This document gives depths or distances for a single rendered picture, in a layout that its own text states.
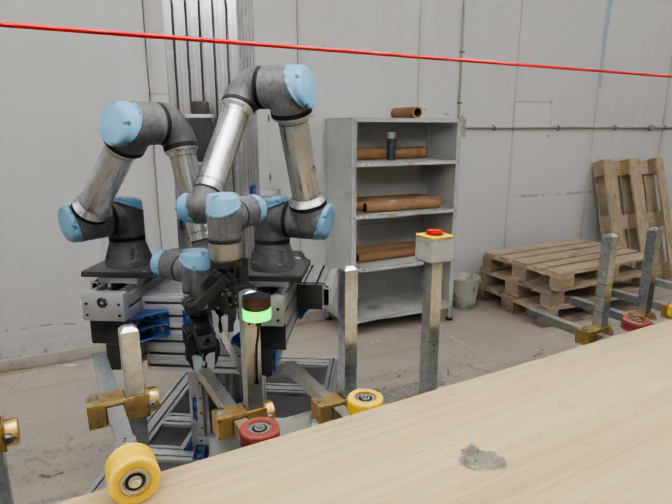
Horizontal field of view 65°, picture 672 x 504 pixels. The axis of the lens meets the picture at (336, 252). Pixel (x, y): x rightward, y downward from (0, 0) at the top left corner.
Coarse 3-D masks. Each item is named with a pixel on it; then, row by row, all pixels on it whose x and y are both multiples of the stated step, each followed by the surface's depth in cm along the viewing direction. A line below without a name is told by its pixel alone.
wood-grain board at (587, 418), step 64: (512, 384) 125; (576, 384) 125; (640, 384) 125; (256, 448) 100; (320, 448) 100; (384, 448) 100; (448, 448) 100; (512, 448) 100; (576, 448) 100; (640, 448) 100
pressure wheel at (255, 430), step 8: (248, 424) 107; (256, 424) 106; (264, 424) 108; (272, 424) 107; (240, 432) 104; (248, 432) 104; (256, 432) 105; (264, 432) 105; (272, 432) 104; (240, 440) 105; (248, 440) 103; (256, 440) 102; (264, 440) 103
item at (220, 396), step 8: (208, 368) 142; (200, 376) 141; (208, 376) 138; (208, 384) 134; (216, 384) 133; (208, 392) 135; (216, 392) 129; (224, 392) 129; (216, 400) 128; (224, 400) 126; (232, 400) 126; (240, 424) 116
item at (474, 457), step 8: (464, 448) 99; (472, 448) 97; (464, 456) 96; (472, 456) 97; (480, 456) 96; (488, 456) 95; (496, 456) 96; (464, 464) 95; (472, 464) 94; (480, 464) 94; (488, 464) 94; (496, 464) 94; (504, 464) 94
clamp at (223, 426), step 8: (224, 408) 120; (232, 408) 120; (240, 408) 120; (264, 408) 120; (272, 408) 122; (216, 416) 117; (224, 416) 117; (232, 416) 117; (240, 416) 118; (248, 416) 119; (256, 416) 120; (264, 416) 121; (272, 416) 121; (216, 424) 116; (224, 424) 116; (232, 424) 117; (216, 432) 117; (224, 432) 116; (232, 432) 117
